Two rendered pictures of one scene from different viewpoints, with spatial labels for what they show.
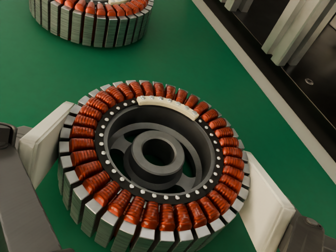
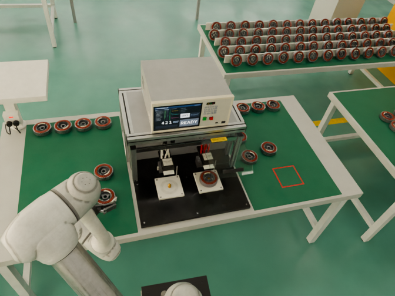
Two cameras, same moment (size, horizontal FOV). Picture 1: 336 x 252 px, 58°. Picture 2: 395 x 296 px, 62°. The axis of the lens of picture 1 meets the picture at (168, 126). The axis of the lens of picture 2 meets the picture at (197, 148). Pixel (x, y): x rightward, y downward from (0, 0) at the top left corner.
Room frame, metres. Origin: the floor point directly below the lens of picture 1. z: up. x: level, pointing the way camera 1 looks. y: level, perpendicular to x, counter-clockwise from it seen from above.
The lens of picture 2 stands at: (-0.69, -0.77, 2.37)
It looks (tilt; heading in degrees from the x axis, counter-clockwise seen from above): 47 degrees down; 18
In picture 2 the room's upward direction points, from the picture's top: 9 degrees clockwise
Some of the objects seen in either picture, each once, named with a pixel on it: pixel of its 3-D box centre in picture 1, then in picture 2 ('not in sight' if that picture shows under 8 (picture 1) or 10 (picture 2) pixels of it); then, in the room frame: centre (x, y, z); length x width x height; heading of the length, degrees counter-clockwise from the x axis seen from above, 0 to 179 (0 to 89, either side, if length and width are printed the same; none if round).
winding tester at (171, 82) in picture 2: not in sight; (184, 92); (0.68, -0.18, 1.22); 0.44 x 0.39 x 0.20; 130
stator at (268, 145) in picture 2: not in sight; (268, 148); (0.97, -0.73, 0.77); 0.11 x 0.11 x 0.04
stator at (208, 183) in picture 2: not in sight; (208, 178); (0.50, -0.47, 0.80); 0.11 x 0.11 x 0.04
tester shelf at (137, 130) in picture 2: not in sight; (180, 109); (0.67, -0.17, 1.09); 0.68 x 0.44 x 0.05; 130
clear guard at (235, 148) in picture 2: not in sight; (224, 151); (0.55, -0.51, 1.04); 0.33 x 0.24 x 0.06; 40
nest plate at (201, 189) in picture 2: not in sight; (208, 181); (0.50, -0.47, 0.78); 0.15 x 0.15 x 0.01; 40
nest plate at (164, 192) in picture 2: not in sight; (169, 187); (0.35, -0.29, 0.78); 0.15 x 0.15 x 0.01; 40
